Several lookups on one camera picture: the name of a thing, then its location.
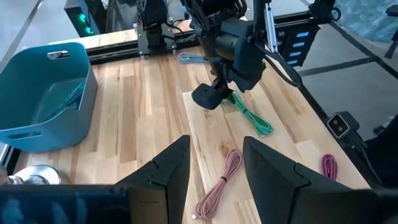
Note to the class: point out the black computer tower green lights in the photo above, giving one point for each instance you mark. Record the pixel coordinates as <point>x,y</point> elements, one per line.
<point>84,18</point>

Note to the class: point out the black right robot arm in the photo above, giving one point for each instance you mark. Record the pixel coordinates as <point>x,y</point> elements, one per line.
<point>154,18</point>

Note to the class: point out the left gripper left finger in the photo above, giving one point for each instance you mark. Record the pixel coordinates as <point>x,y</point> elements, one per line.
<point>172,174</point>

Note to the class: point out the black control box blue lights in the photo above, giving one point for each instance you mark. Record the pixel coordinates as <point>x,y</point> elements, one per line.
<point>297,46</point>

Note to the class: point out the small black depth camera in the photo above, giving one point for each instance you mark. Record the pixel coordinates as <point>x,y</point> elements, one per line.
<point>340,124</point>

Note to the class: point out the blue plastic bin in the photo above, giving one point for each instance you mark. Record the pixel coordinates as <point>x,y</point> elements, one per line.
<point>43,90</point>

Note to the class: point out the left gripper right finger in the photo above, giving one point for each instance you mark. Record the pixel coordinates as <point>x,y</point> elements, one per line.
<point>273,180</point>

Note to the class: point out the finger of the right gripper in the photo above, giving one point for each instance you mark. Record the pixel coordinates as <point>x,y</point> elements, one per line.
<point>237,88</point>
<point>222,87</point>

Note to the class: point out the table lamp with white shade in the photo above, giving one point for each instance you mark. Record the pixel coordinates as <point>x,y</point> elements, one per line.
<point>34,175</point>

